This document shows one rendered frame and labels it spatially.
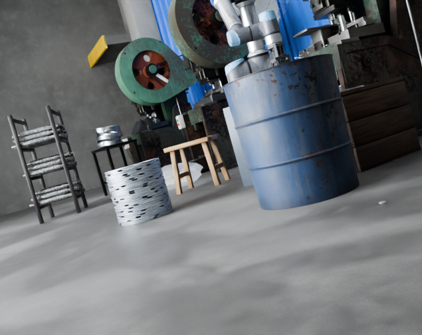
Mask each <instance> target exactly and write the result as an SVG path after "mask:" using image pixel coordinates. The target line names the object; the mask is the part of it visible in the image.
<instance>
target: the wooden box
mask: <svg viewBox="0 0 422 335"><path fill-rule="evenodd" d="M401 80H404V79H403V76H400V77H397V78H392V79H389V80H384V81H382V82H377V83H374V84H369V85H366V86H362V87H359V88H354V89H351V90H346V91H343V92H340V96H341V97H342V98H343V99H342V105H343V109H344V114H345V118H346V124H347V127H348V133H349V137H350V140H351V141H352V143H351V146H352V151H353V155H354V161H355V165H356V170H357V173H358V172H363V171H365V170H368V169H371V168H374V167H376V166H379V165H381V164H384V163H387V162H390V161H391V160H395V159H397V158H400V157H402V156H405V155H407V154H410V153H413V152H416V151H417V150H420V149H421V146H420V143H419V138H418V135H417V131H416V127H414V126H415V123H414V119H413V115H412V111H411V107H410V104H408V103H409V98H408V95H407V90H406V87H405V82H404V81H401ZM398 81H401V82H398ZM394 82H396V83H394ZM392 83H393V84H392ZM387 84H388V85H387ZM385 85H386V86H385ZM404 104H407V105H404ZM402 105H404V106H402ZM412 127H414V128H412Z"/></svg>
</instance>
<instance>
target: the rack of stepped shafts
mask: <svg viewBox="0 0 422 335"><path fill-rule="evenodd" d="M46 109H47V113H48V116H49V120H50V123H51V126H43V127H40V128H36V129H33V130H29V129H28V126H27V122H26V119H23V120H22V121H21V120H16V119H14V118H13V117H12V115H9V116H7V117H8V120H9V123H10V127H11V130H12V133H13V136H12V139H15V141H13V143H14V144H16V146H11V149H15V148H17V150H18V153H19V157H20V159H21V163H22V166H23V170H24V173H25V175H23V177H25V178H26V179H27V183H28V186H29V190H30V192H31V196H32V199H31V201H33V204H31V205H29V206H30V207H35V209H36V212H37V216H38V219H39V223H40V224H43V223H44V220H43V216H42V214H41V209H42V208H44V207H46V206H48V209H49V213H50V216H51V217H54V212H53V209H52V205H51V203H54V202H57V201H61V200H63V199H67V198H69V197H72V198H73V201H74V204H75V207H76V212H77V213H81V210H80V206H79V204H78V200H77V199H78V198H79V197H81V198H82V201H83V204H84V208H87V207H88V204H87V202H86V198H85V195H84V192H85V191H86V190H85V188H83V185H82V184H81V183H82V182H81V179H80V178H79V174H78V170H77V168H76V165H78V163H77V162H75V157H73V155H74V153H73V152H72V150H71V148H70V144H69V141H68V137H69V135H68V134H67V130H65V127H64V123H63V121H62V116H61V114H60V110H57V111H54V110H52V109H51V107H50V106H49V105H48V106H46ZM53 114H54V115H57V116H58V121H59V123H60V124H55V122H54V118H53ZM14 123H18V124H22V125H23V127H24V129H25V132H21V133H19V135H18V134H17V131H16V127H15V124H14ZM55 142H56V144H57V147H58V151H59V154H56V155H53V156H49V157H45V158H41V159H37V155H36V152H35V148H37V147H40V146H45V145H47V144H52V143H55ZM61 142H64V143H66V147H67V150H68V152H67V153H64V152H63V149H62V146H61ZM23 152H31V153H32V156H33V159H34V160H33V161H31V162H30V163H29V164H27V163H26V161H25V157H24V154H23ZM71 166H72V167H71ZM29 167H31V168H29ZM62 169H64V171H65V174H66V178H67V180H68V182H66V183H62V184H59V185H55V186H52V187H48V188H46V185H45V182H44V179H43V175H44V174H48V173H52V172H55V171H59V170H62ZM72 169H73V170H74V174H75V177H76V181H72V179H71V176H70V172H69V170H72ZM29 171H30V172H31V173H29ZM35 176H36V177H35ZM35 179H40V183H41V186H42V189H41V190H39V191H38V192H35V190H34V187H33V183H32V181H31V180H35ZM74 185H75V186H74ZM39 194H40V195H39ZM36 195H39V196H38V197H37V196H36ZM37 200H40V201H37Z"/></svg>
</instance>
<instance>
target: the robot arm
mask: <svg viewBox="0 0 422 335"><path fill-rule="evenodd" d="M212 2H213V5H214V7H215V8H216V10H218V11H219V13H220V15H221V17H222V19H223V21H224V23H225V26H226V28H227V30H228V31H227V40H228V43H229V45H230V46H231V47H233V46H239V45H241V44H245V43H247V45H248V49H249V55H248V57H247V58H248V60H246V61H245V60H244V59H243V58H241V59H239V60H236V61H233V62H231V63H229V64H228V65H227V66H226V67H225V72H226V76H227V80H228V83H229V82H231V81H234V80H236V79H238V78H240V77H243V76H246V75H248V74H251V73H254V72H257V71H260V70H263V69H266V68H269V67H272V66H276V65H279V64H282V63H286V62H290V61H291V59H290V54H288V55H286V54H285V53H284V51H283V47H282V46H283V42H282V36H281V34H280V29H279V26H278V22H277V19H276V15H275V12H274V11H273V10H267V11H263V12H262V13H260V14H259V21H260V23H259V22H258V18H257V13H256V9H255V2H256V0H212ZM232 3H235V6H236V7H237V8H239V12H240V15H241V20H242V22H241V20H240V18H239V17H238V15H237V13H236V11H235V9H234V7H233V5H232ZM263 40H265V43H266V46H267V48H268V51H270V50H272V52H271V54H269V53H268V51H267V50H266V49H265V48H264V44H263Z"/></svg>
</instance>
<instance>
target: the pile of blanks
mask: <svg viewBox="0 0 422 335"><path fill-rule="evenodd" d="M160 165H161V164H160V162H159V159H158V160H154V161H152V162H148V163H145V164H140V165H138V166H134V167H129V168H126V169H122V170H119V171H115V172H112V173H107V174H105V177H106V180H107V181H106V182H107V183H108V188H109V190H110V194H111V196H112V197H111V199H112V203H113V204H114V208H115V212H116V214H117V218H118V223H119V225H120V226H129V225H135V224H138V223H143V222H146V221H149V220H152V219H155V218H158V217H161V216H163V215H166V214H168V213H170V212H172V211H173V208H172V204H171V199H170V196H169V192H168V190H167V185H166V183H165V178H164V176H163V172H162V168H161V167H160Z"/></svg>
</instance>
